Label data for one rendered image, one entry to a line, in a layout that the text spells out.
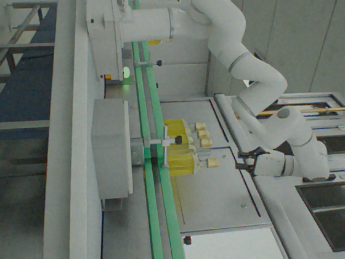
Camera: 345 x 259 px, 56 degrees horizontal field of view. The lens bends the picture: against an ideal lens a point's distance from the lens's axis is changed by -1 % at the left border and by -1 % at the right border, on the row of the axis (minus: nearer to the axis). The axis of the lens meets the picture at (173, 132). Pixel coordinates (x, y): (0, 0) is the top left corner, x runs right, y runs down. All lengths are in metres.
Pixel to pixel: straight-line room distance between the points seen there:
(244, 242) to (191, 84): 6.88
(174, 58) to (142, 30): 6.51
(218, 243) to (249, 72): 0.56
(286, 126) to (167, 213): 0.43
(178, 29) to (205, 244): 0.69
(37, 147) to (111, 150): 0.83
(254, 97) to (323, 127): 0.94
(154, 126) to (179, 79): 6.62
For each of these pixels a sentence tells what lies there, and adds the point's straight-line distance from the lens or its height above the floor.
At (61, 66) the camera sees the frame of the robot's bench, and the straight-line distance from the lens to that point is 0.92.
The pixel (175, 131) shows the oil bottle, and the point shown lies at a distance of 1.33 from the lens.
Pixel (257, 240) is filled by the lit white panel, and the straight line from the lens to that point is 1.19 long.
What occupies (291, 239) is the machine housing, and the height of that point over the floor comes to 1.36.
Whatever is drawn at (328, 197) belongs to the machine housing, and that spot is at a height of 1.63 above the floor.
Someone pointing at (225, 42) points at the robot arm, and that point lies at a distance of 0.99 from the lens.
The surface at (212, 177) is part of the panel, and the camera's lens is 1.37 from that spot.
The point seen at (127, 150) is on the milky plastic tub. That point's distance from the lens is 0.83.
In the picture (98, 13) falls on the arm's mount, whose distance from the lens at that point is 0.91.
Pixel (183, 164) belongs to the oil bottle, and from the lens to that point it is 1.18.
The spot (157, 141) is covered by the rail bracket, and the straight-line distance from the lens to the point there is 1.07.
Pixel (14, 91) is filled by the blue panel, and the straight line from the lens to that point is 1.50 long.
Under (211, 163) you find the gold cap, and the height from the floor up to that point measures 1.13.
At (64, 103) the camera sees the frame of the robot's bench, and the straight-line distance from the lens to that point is 0.86.
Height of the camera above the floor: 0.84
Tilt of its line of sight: 7 degrees up
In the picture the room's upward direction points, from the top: 87 degrees clockwise
